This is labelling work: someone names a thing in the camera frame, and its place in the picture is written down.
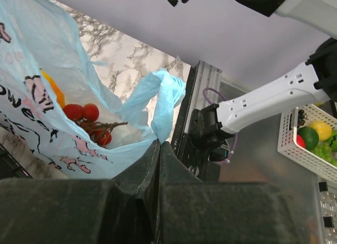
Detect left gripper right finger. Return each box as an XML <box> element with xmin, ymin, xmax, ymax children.
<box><xmin>159</xmin><ymin>142</ymin><xmax>322</xmax><ymax>243</ymax></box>

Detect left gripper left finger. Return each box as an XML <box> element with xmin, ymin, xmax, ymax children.
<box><xmin>1</xmin><ymin>141</ymin><xmax>161</xmax><ymax>243</ymax></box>

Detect light blue plastic bag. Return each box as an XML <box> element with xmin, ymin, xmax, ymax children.
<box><xmin>1</xmin><ymin>0</ymin><xmax>186</xmax><ymax>179</ymax></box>

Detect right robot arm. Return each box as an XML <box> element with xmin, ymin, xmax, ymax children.
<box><xmin>189</xmin><ymin>0</ymin><xmax>336</xmax><ymax>155</ymax></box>

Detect red fake cherry tomatoes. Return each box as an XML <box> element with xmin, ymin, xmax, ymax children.
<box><xmin>63</xmin><ymin>103</ymin><xmax>128</xmax><ymax>147</ymax></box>

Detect white basket of fruits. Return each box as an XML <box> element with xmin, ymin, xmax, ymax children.
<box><xmin>277</xmin><ymin>104</ymin><xmax>336</xmax><ymax>183</ymax></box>

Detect orange fake fruit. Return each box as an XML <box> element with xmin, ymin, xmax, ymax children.
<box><xmin>40</xmin><ymin>69</ymin><xmax>66</xmax><ymax>109</ymax></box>

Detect red fake apple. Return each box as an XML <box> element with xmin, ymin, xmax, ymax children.
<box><xmin>296</xmin><ymin>134</ymin><xmax>306</xmax><ymax>149</ymax></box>

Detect green fake lime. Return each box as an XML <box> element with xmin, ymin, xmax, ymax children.
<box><xmin>297</xmin><ymin>126</ymin><xmax>319</xmax><ymax>151</ymax></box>

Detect green fake grapes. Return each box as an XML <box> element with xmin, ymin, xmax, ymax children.
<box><xmin>311</xmin><ymin>142</ymin><xmax>336</xmax><ymax>166</ymax></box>

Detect yellow fake lemon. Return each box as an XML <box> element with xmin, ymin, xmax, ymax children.
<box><xmin>309</xmin><ymin>121</ymin><xmax>332</xmax><ymax>141</ymax></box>

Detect aluminium extrusion rail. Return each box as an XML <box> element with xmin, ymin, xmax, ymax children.
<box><xmin>171</xmin><ymin>61</ymin><xmax>222</xmax><ymax>154</ymax></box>

